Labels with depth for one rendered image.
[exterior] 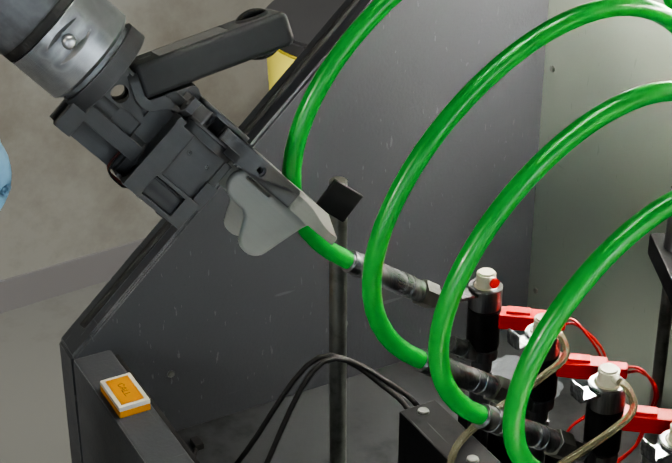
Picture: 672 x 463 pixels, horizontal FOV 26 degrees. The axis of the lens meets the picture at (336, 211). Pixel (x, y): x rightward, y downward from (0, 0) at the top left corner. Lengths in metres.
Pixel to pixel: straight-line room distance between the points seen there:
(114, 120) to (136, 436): 0.39
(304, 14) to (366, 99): 1.51
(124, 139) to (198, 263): 0.43
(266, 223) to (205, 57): 0.13
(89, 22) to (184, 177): 0.13
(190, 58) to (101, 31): 0.07
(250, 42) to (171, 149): 0.09
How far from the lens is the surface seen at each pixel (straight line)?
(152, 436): 1.31
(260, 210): 1.03
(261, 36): 1.02
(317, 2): 3.01
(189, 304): 1.45
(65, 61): 0.99
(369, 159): 1.48
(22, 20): 0.98
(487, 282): 1.19
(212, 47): 1.02
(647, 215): 0.91
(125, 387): 1.36
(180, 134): 1.01
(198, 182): 1.02
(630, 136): 1.46
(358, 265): 1.11
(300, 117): 1.03
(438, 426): 1.27
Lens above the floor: 1.72
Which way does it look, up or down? 28 degrees down
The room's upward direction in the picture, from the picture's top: straight up
